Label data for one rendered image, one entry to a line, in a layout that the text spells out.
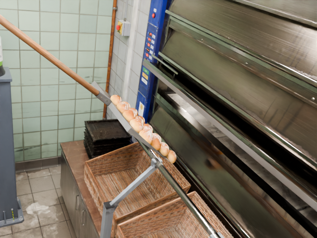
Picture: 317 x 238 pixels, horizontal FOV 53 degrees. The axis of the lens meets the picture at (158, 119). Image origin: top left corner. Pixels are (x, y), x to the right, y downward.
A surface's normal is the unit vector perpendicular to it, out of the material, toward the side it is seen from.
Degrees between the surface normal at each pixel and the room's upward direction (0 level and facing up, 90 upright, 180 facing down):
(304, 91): 90
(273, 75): 90
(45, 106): 90
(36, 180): 0
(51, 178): 0
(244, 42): 70
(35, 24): 90
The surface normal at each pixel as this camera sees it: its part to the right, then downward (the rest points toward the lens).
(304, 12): -0.88, 0.09
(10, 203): 0.46, 0.48
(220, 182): -0.76, -0.22
